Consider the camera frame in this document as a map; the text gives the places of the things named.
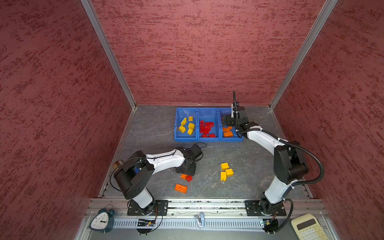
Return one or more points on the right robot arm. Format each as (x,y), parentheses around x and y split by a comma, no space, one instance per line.
(290,164)

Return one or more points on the blue three-compartment bin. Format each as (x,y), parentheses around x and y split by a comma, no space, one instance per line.
(207,115)

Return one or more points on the small red brick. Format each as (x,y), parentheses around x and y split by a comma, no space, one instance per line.
(189,178)

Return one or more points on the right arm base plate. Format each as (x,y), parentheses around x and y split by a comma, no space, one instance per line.
(263,208)

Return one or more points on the green alarm clock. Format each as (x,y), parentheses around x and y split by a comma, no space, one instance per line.
(103,222)

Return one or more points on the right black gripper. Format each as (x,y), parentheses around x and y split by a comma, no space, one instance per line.
(228,123)

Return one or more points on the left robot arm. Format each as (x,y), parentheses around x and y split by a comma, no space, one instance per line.
(133,174)

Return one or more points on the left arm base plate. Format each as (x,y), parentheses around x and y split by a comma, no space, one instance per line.
(156,207)

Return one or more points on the cream calculator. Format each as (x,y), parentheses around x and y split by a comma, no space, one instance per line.
(307,227)

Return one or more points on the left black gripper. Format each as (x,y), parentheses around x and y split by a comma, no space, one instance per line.
(191,172)

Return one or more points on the checkered cloth object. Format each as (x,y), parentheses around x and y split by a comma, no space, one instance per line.
(117,164)

